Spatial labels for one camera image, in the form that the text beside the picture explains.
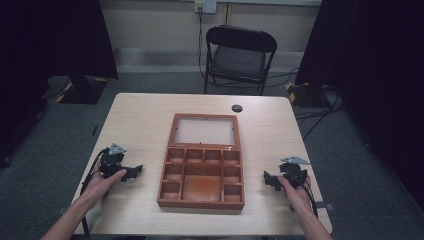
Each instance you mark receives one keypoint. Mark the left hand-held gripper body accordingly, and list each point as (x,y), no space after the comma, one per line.
(111,162)

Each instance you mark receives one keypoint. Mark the person's right hand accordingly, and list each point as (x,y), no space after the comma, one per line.
(296,196)

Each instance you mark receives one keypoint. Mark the person's left hand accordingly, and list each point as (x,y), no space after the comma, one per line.
(98,186)

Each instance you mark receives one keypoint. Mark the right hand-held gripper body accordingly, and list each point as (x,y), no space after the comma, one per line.
(295,173)

